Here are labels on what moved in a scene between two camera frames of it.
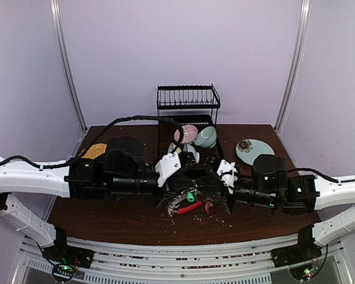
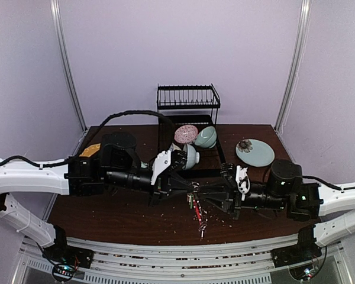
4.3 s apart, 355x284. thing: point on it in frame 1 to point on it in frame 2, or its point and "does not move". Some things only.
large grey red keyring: [171, 210] to [195, 186]
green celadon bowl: [207, 137] does not move
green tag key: [190, 197] does not move
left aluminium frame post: [65, 63] does not move
